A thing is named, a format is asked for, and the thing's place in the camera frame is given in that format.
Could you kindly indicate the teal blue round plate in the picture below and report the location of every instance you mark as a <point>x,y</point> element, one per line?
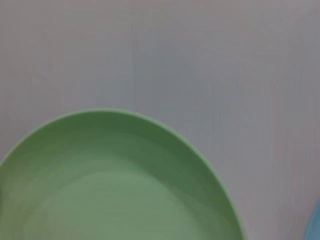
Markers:
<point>314,222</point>

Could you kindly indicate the green round plate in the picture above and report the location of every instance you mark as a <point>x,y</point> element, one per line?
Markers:
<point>112,190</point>

